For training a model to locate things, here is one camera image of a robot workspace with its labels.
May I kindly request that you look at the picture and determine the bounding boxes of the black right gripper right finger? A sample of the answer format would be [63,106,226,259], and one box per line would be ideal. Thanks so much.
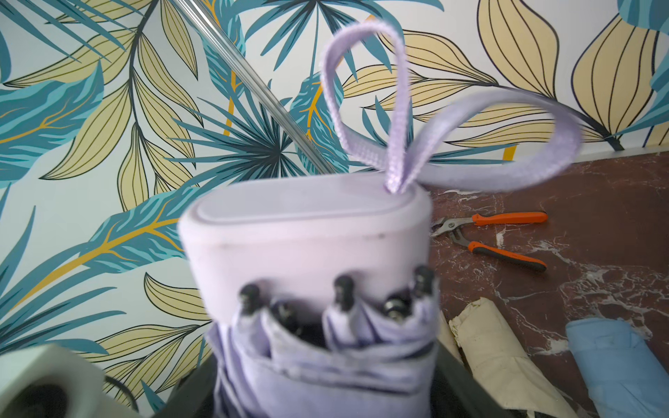
[430,341,512,418]

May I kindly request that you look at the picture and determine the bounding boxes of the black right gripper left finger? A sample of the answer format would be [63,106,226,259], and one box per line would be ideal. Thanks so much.
[153,355,217,418]

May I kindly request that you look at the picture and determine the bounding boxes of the lilac umbrella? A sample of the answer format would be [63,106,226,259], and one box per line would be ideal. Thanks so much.
[178,21,582,417]

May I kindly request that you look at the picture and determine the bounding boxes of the beige folded umbrella by box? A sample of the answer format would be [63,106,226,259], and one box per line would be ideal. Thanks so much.
[449,298,577,417]

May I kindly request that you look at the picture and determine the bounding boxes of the light blue folded umbrella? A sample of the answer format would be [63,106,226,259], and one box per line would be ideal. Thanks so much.
[566,318,668,417]

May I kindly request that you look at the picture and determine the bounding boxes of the orange handled pliers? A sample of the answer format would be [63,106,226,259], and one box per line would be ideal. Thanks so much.
[431,212,549,273]

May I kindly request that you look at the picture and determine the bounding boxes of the aluminium frame post left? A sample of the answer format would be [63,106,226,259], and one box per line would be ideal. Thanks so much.
[175,0,336,174]

